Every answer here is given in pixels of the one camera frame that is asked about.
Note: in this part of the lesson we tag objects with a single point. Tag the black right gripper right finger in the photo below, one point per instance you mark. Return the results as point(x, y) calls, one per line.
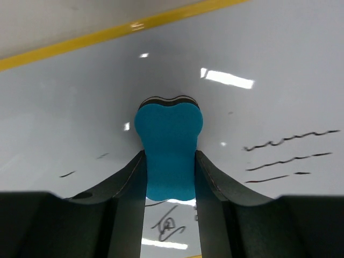
point(236, 221)

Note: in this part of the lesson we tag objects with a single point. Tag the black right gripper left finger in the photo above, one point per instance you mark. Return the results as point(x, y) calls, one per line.
point(103, 221)

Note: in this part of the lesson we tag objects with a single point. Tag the blue bone-shaped whiteboard eraser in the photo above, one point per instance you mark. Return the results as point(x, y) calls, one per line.
point(169, 130)

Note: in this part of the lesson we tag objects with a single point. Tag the yellow-framed small whiteboard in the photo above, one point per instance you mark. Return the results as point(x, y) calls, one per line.
point(267, 76)

